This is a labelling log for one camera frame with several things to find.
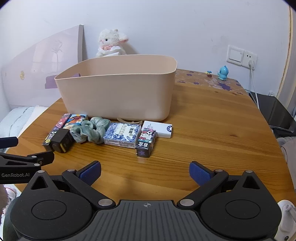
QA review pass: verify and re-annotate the white bed pillow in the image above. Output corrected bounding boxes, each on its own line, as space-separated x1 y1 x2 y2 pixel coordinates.
1 105 48 138

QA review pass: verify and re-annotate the purple flower pattern mat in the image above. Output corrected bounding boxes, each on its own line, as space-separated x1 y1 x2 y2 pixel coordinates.
175 69 248 95

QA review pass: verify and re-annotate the long dark cartoon box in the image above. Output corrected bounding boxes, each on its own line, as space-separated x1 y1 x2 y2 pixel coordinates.
42 113 71 150

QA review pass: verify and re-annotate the white plush lamb toy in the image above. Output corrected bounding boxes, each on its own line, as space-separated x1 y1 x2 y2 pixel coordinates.
96 29 128 58

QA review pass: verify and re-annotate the black chair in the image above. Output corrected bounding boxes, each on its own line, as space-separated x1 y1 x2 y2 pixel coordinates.
257 94 295 138

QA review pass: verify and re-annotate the tiny colourful toy figure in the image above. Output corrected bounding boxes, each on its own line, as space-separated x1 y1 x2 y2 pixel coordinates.
206 71 212 78

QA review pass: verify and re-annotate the blue white tissue pack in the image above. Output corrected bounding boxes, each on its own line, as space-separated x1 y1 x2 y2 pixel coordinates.
103 123 141 149

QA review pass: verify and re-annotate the beige hair clip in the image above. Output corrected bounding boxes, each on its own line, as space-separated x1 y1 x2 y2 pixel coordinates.
117 118 143 125

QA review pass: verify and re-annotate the colourful cartoon tissue pack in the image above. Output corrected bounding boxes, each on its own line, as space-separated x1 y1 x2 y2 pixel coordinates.
63 114 88 130

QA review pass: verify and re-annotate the white power cable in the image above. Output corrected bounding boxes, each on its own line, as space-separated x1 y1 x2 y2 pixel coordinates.
247 60 261 110

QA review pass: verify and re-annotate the dark cartoon small box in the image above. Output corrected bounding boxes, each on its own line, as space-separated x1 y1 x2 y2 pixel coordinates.
135 128 157 158

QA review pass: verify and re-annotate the black yellow small device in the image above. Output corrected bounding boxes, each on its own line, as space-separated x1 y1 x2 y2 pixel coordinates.
50 128 74 153

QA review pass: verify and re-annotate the pink lilac bed headboard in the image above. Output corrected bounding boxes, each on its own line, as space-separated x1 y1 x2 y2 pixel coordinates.
1 25 84 108

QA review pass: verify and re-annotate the green fabric scrunchie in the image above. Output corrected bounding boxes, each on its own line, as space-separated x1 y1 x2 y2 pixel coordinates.
70 117 111 144

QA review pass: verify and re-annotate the white wall switch socket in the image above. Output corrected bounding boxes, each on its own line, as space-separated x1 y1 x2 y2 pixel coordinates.
226 45 257 70

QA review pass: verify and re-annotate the white card box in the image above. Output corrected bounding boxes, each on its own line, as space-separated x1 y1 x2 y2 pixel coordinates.
142 120 173 138

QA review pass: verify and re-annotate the beige plastic storage bin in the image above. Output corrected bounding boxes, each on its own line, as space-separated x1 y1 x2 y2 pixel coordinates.
55 54 178 121

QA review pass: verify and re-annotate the blue bird figurine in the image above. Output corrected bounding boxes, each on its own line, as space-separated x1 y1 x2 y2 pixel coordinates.
217 65 229 81

